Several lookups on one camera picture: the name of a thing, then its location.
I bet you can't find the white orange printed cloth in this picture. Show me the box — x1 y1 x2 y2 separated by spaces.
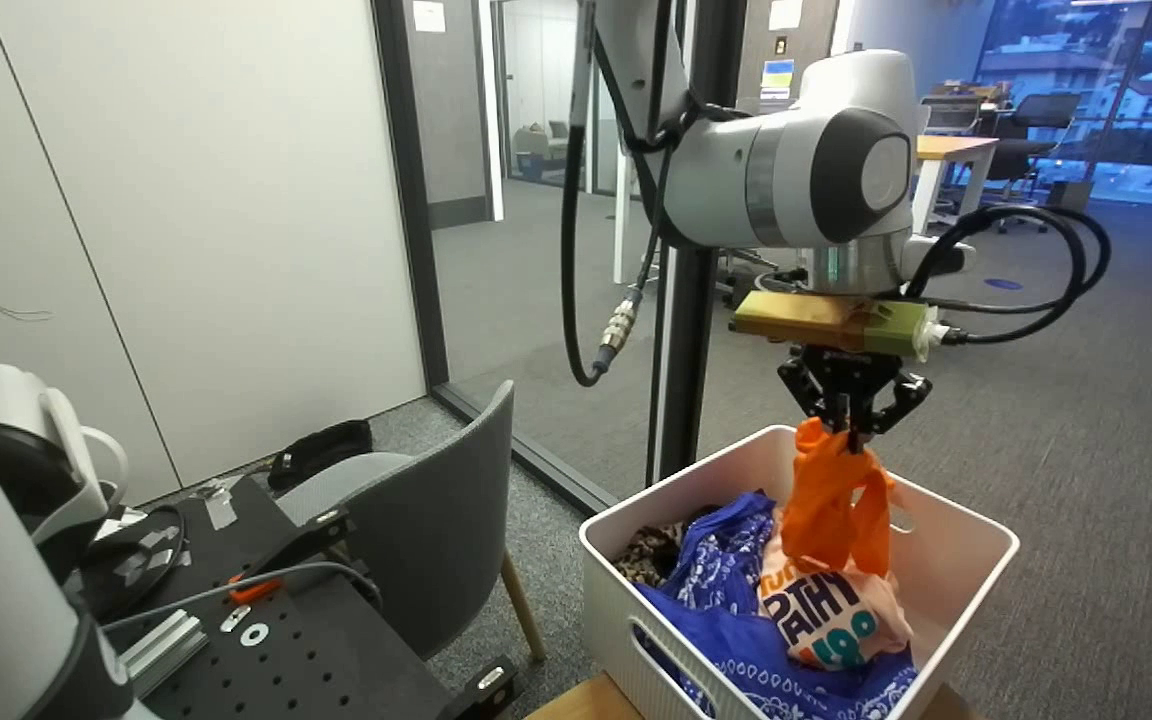
751 543 918 677

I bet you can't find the black pouch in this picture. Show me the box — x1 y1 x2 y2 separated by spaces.
263 416 378 497

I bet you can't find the white plastic bin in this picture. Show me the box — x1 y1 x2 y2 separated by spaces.
578 419 1024 720

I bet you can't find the white tag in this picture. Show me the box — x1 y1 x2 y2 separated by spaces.
200 483 241 534

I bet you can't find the wooden desk with white legs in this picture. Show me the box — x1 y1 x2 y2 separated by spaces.
911 133 1009 245

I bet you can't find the black door frame post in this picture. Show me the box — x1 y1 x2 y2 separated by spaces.
372 0 451 391

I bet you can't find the grey office swivel chair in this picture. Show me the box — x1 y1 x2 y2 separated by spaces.
992 92 1101 235

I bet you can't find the black looping arm cable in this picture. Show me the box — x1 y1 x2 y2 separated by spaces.
901 201 1116 353

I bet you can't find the silver aluminium extrusion piece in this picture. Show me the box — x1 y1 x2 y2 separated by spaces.
110 605 213 701

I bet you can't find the blue snack bag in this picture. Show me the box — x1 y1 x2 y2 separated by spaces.
631 489 922 720

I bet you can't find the black cable with silver connector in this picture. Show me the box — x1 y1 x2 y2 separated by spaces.
555 0 668 391

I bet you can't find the black glass partition frame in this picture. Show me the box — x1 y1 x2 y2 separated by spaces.
649 0 751 490

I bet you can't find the orange handled tool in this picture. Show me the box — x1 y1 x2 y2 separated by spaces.
221 572 287 611

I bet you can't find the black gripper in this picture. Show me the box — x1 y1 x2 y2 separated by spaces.
775 339 938 439

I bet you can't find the dark spotted cloth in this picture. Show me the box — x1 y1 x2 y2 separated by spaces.
616 519 689 582

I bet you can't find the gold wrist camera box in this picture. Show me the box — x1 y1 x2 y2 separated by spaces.
728 285 948 366

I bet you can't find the small printed door label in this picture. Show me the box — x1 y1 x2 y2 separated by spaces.
757 53 799 109

